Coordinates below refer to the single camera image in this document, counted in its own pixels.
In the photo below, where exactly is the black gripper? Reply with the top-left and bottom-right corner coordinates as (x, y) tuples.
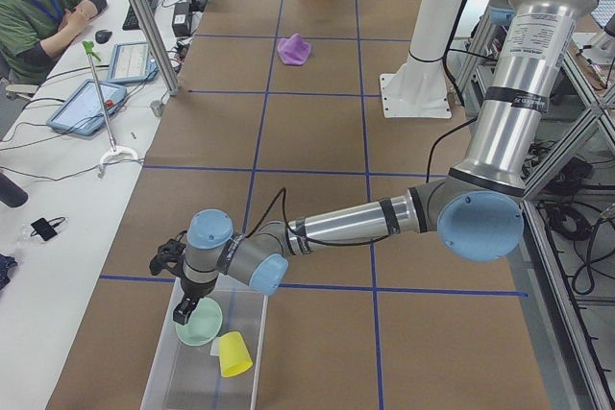
(173, 277), (214, 325)

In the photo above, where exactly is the mint green bowl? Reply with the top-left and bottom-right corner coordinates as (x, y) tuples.
(175, 298), (223, 347)

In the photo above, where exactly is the purple microfiber cloth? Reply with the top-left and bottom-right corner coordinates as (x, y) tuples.
(277, 34), (312, 66)

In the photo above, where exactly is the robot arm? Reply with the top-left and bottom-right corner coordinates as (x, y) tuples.
(173, 0), (599, 325)

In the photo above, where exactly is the yellow plastic cup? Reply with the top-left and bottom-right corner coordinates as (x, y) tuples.
(219, 331), (254, 378)

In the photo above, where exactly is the black power adapter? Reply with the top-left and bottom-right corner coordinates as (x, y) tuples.
(171, 2), (192, 37)

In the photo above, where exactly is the black keyboard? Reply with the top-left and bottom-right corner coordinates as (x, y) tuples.
(121, 0), (162, 32)

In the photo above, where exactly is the blue teach pendant far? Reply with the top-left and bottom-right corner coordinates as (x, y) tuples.
(107, 41), (158, 84)

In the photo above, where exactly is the blue teach pendant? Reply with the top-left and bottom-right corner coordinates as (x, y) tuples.
(107, 41), (158, 84)
(46, 79), (128, 136)

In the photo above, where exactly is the black computer mouse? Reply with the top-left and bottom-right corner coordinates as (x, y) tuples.
(94, 30), (112, 44)

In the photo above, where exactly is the black water bottle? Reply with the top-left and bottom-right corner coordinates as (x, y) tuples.
(0, 173), (29, 208)

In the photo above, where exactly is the reach grabber tool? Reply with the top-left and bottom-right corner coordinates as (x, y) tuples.
(82, 40), (139, 179)

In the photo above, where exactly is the blue teach pendant near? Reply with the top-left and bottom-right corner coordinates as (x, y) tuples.
(46, 79), (128, 136)

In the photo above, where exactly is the seated person green shirt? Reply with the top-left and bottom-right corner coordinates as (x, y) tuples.
(1, 0), (108, 84)

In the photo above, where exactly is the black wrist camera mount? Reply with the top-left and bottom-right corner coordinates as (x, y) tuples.
(149, 234), (186, 277)

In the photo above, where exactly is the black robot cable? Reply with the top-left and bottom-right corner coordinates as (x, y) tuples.
(242, 111), (486, 251)

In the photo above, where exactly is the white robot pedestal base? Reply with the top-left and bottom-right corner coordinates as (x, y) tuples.
(380, 0), (463, 119)

